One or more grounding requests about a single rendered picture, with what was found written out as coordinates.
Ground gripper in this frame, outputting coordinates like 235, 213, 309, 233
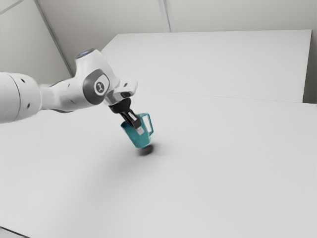
108, 97, 144, 135

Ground teal faceted mug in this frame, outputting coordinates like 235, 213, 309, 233
120, 113, 155, 149

